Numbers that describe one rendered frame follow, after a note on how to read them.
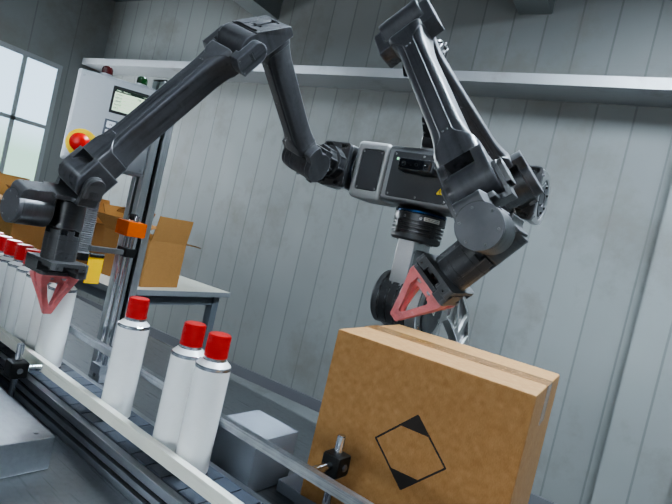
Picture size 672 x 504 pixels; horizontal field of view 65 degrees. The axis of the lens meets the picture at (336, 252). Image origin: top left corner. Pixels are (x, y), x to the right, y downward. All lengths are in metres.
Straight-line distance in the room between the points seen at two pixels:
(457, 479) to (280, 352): 3.36
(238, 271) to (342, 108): 1.53
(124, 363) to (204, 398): 0.20
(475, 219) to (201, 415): 0.45
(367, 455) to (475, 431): 0.17
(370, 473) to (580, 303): 2.57
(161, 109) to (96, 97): 0.25
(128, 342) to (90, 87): 0.56
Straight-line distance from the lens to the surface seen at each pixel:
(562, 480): 3.44
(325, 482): 0.71
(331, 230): 3.85
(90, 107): 1.22
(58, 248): 1.02
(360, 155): 1.43
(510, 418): 0.74
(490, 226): 0.60
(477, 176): 0.69
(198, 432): 0.79
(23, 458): 0.90
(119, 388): 0.94
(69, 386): 1.02
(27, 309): 1.23
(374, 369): 0.80
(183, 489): 0.80
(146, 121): 1.00
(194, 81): 1.02
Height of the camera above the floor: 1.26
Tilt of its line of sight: 2 degrees down
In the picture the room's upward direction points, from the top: 13 degrees clockwise
